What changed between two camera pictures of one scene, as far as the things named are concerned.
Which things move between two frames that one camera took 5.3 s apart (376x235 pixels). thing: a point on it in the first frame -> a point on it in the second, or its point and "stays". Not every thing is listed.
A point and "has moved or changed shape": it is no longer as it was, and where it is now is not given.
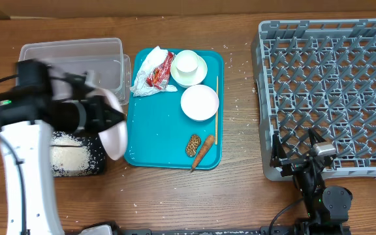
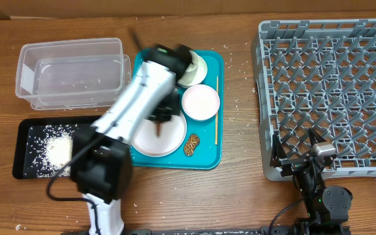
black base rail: x=262 y=230 stays
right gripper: x=279 y=160 stays
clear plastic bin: x=103 y=57 stays
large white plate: x=114 y=139 has moved or changed shape
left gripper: x=102 y=119 -> x=166 y=117
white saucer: x=189 y=81 stays
